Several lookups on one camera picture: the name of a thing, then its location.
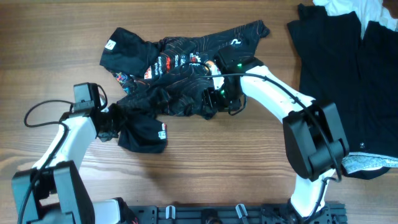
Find black cycling jersey orange lines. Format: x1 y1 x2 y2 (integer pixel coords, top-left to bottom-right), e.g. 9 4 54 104
99 20 270 153

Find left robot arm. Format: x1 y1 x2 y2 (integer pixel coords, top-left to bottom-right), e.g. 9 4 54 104
12 83 139 223

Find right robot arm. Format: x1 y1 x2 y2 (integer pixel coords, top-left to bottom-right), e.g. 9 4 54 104
203 47 349 223

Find plain black t-shirt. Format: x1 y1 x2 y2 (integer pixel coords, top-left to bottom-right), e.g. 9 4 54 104
287 4 397 180

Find grey patterned cloth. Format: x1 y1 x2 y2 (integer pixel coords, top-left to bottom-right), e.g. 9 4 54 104
342 152 397 174

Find white garment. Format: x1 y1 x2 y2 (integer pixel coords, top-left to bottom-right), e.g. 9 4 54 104
313 0 397 38

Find left black cable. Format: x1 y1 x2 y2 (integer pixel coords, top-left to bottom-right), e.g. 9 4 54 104
17 83 109 224

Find left white rail clip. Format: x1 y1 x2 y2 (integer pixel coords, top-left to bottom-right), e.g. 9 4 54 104
165 205 176 220

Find white rail clip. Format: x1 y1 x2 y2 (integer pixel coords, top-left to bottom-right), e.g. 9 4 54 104
235 203 249 224
165 205 176 220

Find right white rail clip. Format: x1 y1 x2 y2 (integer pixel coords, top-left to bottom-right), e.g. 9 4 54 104
235 203 249 224

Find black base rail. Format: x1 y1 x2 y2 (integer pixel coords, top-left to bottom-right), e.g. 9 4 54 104
129 203 348 224

